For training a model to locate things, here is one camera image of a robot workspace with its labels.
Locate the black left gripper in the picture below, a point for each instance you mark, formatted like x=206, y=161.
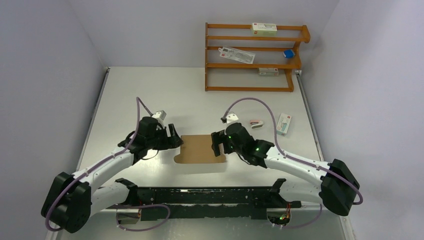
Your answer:
x=174, y=141

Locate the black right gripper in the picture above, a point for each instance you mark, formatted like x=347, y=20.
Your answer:
x=217, y=138

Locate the brown cardboard box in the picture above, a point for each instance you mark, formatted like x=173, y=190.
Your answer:
x=197, y=149

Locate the orange wooden shelf rack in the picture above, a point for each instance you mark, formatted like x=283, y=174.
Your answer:
x=223, y=74

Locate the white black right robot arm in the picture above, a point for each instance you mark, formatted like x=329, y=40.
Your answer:
x=331, y=184

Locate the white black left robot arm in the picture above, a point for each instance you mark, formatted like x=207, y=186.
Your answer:
x=74, y=198

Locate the white flat box bottom shelf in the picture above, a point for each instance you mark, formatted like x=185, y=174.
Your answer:
x=268, y=72

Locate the white green box top shelf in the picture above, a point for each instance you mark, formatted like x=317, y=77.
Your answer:
x=264, y=29

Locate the clear plastic packet on shelf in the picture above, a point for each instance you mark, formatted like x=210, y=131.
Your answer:
x=237, y=55

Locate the blue small object on shelf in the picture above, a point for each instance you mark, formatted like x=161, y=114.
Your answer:
x=289, y=53

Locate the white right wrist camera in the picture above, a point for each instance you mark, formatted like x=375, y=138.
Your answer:
x=230, y=118

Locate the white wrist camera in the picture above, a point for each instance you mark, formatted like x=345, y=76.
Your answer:
x=160, y=117
x=230, y=118

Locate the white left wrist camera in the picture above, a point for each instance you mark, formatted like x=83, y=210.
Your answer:
x=160, y=117

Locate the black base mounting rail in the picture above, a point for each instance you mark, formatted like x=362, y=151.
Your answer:
x=206, y=202

